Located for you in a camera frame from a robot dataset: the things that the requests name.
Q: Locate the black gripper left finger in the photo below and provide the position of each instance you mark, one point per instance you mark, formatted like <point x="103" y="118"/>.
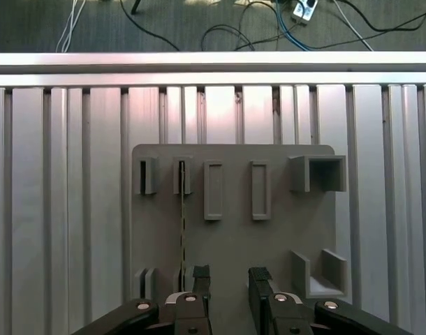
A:
<point x="185" y="314"/>

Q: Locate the grey parts rack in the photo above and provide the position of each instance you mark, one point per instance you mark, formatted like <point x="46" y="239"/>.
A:
<point x="234" y="244"/>

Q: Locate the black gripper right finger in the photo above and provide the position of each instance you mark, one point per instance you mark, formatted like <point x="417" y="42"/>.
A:
<point x="269" y="314"/>

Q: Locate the green RAM stick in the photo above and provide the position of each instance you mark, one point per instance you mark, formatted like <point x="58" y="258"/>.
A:
<point x="182" y="227"/>

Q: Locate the white power strip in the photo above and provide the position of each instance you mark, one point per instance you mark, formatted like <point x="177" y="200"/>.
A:
<point x="303" y="12"/>

